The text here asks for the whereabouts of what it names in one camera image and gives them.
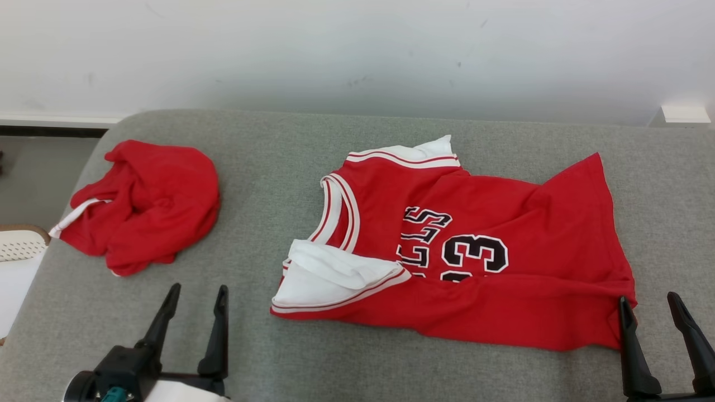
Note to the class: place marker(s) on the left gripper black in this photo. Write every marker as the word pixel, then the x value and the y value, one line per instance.
pixel 125 368

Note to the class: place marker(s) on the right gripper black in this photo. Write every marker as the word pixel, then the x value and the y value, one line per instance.
pixel 676 398

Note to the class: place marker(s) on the red basketball jersey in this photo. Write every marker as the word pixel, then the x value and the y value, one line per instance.
pixel 162 195

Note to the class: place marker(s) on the red basketball jersey number 23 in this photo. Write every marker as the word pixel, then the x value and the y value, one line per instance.
pixel 530 223

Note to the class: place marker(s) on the grey fabric sofa seat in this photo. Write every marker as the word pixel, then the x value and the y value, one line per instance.
pixel 251 195

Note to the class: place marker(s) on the white perforated laundry basket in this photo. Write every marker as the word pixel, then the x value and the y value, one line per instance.
pixel 17 245

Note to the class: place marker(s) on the small white wall box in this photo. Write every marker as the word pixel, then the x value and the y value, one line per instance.
pixel 686 114

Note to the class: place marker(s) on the white wall skirting board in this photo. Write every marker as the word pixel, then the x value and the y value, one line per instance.
pixel 56 118

